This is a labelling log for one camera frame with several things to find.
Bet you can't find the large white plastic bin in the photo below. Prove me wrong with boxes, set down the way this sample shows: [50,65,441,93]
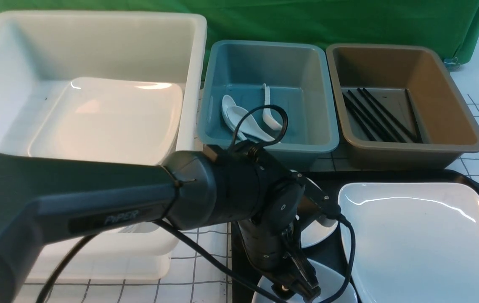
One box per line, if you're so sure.
[0,11,207,283]

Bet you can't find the black chopsticks in bin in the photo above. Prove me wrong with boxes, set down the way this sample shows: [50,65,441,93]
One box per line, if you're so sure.
[341,88,426,144]

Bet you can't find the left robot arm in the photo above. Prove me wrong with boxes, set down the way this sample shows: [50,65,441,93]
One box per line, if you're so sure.
[0,141,320,303]

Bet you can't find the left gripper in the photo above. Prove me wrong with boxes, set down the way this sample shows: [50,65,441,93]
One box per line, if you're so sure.
[239,211,320,295]

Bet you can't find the brown plastic bin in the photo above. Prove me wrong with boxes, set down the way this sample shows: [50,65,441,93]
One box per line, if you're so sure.
[326,43,479,170]

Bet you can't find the black serving tray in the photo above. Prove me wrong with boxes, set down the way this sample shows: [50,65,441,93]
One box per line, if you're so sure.
[231,170,479,283]

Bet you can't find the green backdrop cloth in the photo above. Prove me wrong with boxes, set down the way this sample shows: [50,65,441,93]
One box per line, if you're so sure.
[0,0,479,82]

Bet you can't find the upper white square plate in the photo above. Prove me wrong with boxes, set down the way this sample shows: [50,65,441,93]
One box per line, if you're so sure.
[26,77,183,165]

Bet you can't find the white soup spoon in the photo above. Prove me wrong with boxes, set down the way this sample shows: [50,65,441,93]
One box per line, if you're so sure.
[262,84,282,132]
[221,95,248,133]
[239,114,274,142]

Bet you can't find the checkered table cloth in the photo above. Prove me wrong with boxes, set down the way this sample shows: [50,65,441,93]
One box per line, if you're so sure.
[0,88,479,303]

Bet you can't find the teal plastic bin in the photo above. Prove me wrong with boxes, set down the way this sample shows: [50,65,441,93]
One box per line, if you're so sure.
[197,40,339,171]

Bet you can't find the white rice plate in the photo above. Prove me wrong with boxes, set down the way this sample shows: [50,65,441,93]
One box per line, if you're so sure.
[338,183,479,303]

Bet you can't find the white small bowl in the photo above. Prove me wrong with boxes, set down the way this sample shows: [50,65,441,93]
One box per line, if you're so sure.
[292,170,340,249]
[251,259,358,303]

